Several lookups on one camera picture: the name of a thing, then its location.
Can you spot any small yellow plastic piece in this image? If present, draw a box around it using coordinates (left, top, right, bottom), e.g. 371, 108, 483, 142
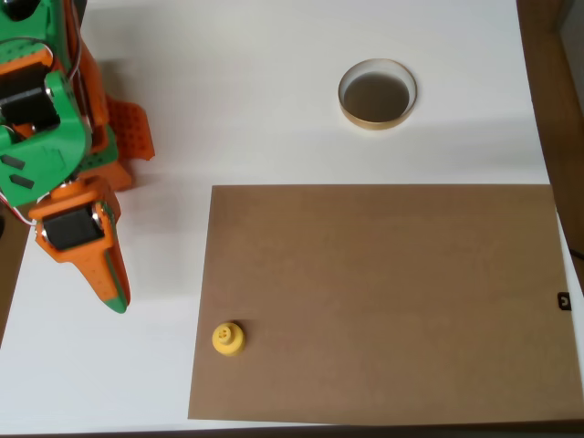
211, 320, 246, 359

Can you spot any brown cardboard sheet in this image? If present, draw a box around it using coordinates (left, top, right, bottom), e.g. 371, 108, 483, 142
187, 183, 584, 425

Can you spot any orange robot base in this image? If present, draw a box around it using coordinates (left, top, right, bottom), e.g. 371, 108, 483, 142
75, 97, 156, 193

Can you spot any white red servo cable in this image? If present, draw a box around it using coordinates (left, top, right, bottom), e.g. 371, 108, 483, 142
0, 189, 41, 229
67, 40, 90, 95

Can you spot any round gold-rimmed dish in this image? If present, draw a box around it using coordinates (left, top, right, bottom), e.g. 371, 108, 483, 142
337, 57, 419, 131

